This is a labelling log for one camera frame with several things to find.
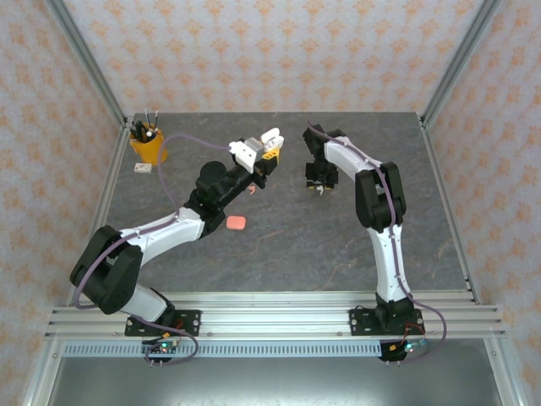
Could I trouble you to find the grey slotted cable duct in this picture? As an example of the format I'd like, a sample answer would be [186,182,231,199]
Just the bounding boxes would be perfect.
[62,343,384,359]

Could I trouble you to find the grey metal shelf panel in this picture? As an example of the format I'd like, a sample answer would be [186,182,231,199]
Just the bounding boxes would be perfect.
[41,357,508,406]

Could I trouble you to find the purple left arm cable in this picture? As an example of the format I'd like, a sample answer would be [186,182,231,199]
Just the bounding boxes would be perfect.
[74,134,232,368]

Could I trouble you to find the aluminium frame post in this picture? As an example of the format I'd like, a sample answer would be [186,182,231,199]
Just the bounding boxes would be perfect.
[420,0,504,128]
[44,0,130,128]

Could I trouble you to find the aluminium table side rail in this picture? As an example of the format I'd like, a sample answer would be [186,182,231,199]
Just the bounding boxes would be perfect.
[418,113,483,306]
[65,120,133,306]

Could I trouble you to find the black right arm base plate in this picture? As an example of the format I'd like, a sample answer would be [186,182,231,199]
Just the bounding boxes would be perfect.
[348,308,426,337]

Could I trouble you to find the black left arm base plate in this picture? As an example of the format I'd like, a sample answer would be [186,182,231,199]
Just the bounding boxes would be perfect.
[124,310,202,337]

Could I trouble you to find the aluminium mounting rails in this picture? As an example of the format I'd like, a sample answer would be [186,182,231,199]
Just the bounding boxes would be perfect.
[44,291,506,342]

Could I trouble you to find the yellow pen holder cup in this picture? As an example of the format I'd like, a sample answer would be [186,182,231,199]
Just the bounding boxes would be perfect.
[128,122,168,166]

